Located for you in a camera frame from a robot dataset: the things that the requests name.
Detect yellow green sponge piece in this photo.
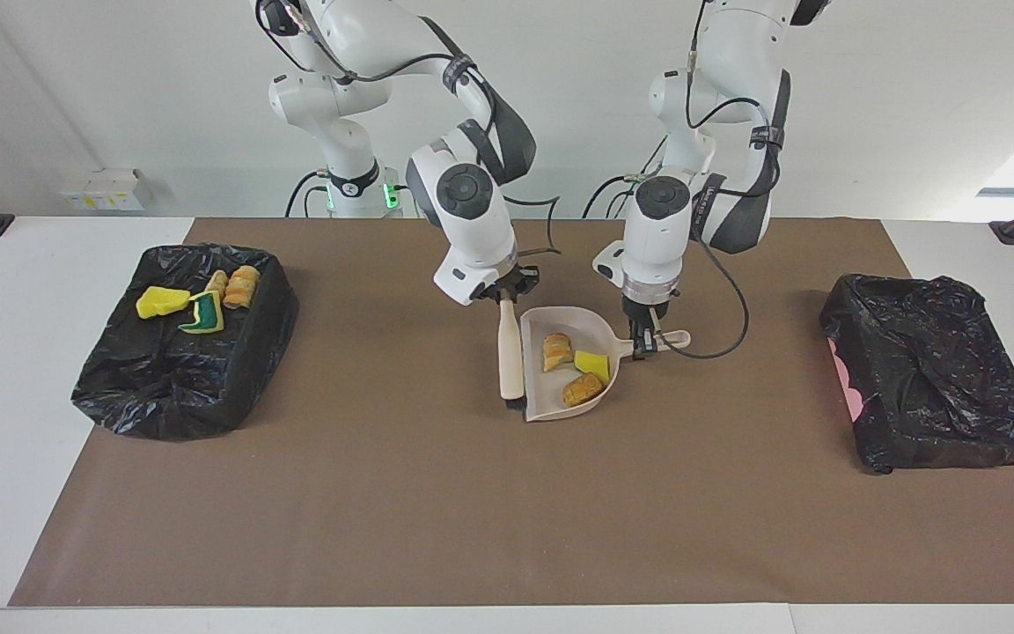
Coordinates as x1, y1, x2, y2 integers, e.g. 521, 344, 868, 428
178, 291, 225, 335
136, 286, 193, 320
574, 350, 612, 385

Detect beige plastic dustpan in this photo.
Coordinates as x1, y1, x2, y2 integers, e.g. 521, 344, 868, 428
519, 306, 692, 423

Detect beige hand brush black bristles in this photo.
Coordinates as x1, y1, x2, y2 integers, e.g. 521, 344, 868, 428
498, 298, 527, 415

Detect brown bread roll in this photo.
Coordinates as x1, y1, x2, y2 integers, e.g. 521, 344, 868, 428
562, 372, 605, 409

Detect orange croissant piece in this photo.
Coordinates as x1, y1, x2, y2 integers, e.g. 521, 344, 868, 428
542, 333, 575, 372

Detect pink bin with black bag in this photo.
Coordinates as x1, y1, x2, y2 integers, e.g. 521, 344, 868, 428
819, 274, 1014, 476

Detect black bag lined bin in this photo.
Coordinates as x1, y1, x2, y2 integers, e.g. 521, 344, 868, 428
71, 246, 299, 441

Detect brown table mat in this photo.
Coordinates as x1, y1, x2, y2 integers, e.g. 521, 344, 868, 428
10, 217, 1014, 607

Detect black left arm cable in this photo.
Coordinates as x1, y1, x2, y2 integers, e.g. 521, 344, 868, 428
652, 0, 790, 360

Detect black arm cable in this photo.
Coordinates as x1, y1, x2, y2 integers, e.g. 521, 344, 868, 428
652, 0, 790, 360
253, 0, 562, 261

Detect black base cable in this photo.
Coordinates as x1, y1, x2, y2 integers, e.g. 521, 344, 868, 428
285, 170, 332, 218
582, 173, 649, 218

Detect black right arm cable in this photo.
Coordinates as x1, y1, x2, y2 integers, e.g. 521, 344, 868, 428
253, 0, 562, 261

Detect white wall socket box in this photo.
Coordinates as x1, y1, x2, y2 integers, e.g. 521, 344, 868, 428
58, 169, 147, 212

